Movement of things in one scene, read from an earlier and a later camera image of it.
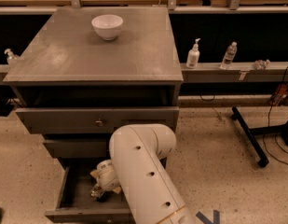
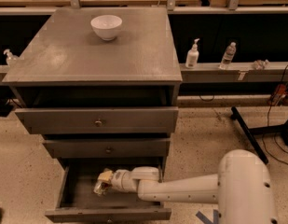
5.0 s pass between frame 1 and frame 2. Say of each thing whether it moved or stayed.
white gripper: moved
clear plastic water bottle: stayed
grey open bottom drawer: stayed
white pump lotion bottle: stayed
